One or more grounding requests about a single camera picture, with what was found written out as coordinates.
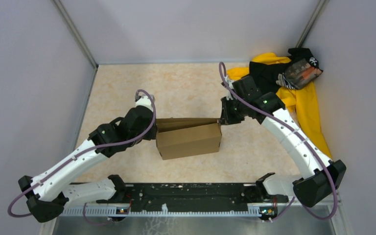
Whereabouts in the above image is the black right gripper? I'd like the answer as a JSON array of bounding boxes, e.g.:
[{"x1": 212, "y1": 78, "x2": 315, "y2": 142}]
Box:
[{"x1": 219, "y1": 95, "x2": 247, "y2": 125}]

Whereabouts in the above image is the brown cardboard box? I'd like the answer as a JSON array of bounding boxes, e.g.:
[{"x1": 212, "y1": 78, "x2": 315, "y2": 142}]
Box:
[{"x1": 156, "y1": 117, "x2": 222, "y2": 160}]

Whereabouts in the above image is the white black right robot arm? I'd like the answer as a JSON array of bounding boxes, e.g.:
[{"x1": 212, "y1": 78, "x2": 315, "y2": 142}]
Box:
[{"x1": 220, "y1": 75, "x2": 346, "y2": 208}]

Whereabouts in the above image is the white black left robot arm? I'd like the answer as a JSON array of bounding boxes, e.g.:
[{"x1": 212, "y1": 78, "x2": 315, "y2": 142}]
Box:
[{"x1": 18, "y1": 105, "x2": 156, "y2": 223}]

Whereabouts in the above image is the black cloth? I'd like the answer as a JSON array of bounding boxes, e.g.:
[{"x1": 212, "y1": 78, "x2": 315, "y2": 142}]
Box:
[{"x1": 249, "y1": 48, "x2": 315, "y2": 94}]

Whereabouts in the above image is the yellow cloth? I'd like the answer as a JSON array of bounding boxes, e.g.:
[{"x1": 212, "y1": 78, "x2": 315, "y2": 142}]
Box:
[{"x1": 227, "y1": 52, "x2": 333, "y2": 159}]

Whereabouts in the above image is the patterned grey pouch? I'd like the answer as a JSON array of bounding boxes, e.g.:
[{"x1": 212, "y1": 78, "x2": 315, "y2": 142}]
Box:
[{"x1": 276, "y1": 57, "x2": 323, "y2": 90}]

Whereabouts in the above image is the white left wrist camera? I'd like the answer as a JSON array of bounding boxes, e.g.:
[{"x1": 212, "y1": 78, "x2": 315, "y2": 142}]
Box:
[{"x1": 135, "y1": 94, "x2": 155, "y2": 112}]

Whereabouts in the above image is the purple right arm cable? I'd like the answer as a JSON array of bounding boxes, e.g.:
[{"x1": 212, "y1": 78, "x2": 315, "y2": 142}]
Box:
[{"x1": 218, "y1": 61, "x2": 339, "y2": 223}]

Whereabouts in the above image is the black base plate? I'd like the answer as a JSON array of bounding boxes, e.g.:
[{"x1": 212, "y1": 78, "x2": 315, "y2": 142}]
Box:
[{"x1": 97, "y1": 183, "x2": 289, "y2": 212}]

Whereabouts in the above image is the aluminium frame rail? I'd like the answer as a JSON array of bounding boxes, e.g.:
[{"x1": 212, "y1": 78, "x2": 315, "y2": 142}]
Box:
[{"x1": 39, "y1": 183, "x2": 354, "y2": 235}]

